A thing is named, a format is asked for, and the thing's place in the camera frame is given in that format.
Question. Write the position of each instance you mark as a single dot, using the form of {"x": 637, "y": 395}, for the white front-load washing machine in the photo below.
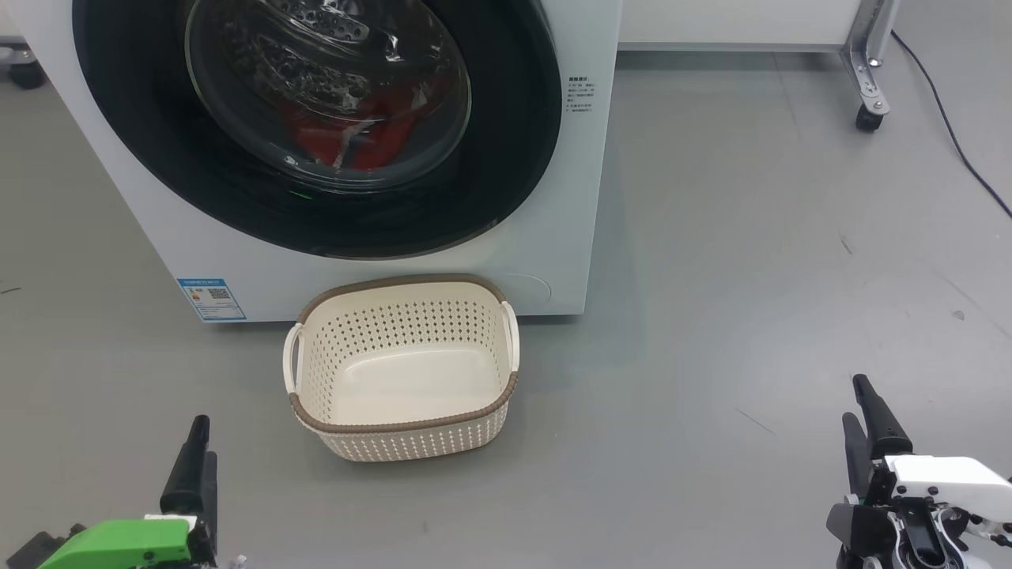
{"x": 553, "y": 237}

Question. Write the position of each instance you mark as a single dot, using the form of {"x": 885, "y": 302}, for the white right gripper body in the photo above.
{"x": 949, "y": 482}

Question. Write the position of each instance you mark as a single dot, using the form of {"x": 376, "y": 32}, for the black caster wheel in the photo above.
{"x": 28, "y": 77}
{"x": 868, "y": 118}

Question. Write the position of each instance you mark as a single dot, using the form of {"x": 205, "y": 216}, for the red Bulls 23 jersey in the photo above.
{"x": 379, "y": 118}

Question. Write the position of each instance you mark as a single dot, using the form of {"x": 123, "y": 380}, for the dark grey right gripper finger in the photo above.
{"x": 885, "y": 435}
{"x": 857, "y": 458}

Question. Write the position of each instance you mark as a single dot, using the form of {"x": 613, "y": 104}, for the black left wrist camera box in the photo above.
{"x": 35, "y": 553}

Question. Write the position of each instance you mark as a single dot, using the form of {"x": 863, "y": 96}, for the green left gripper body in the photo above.
{"x": 118, "y": 545}

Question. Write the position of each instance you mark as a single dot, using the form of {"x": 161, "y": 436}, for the blue energy label sticker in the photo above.
{"x": 212, "y": 299}

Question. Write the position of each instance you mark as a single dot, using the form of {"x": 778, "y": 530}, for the round washing machine door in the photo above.
{"x": 158, "y": 158}

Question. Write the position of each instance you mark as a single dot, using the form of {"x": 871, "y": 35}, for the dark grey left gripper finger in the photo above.
{"x": 209, "y": 506}
{"x": 190, "y": 474}

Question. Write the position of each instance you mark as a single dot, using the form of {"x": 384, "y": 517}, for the cream perforated laundry basket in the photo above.
{"x": 411, "y": 379}

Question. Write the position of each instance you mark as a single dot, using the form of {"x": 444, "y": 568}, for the stainless steel washing machine drum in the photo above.
{"x": 316, "y": 63}

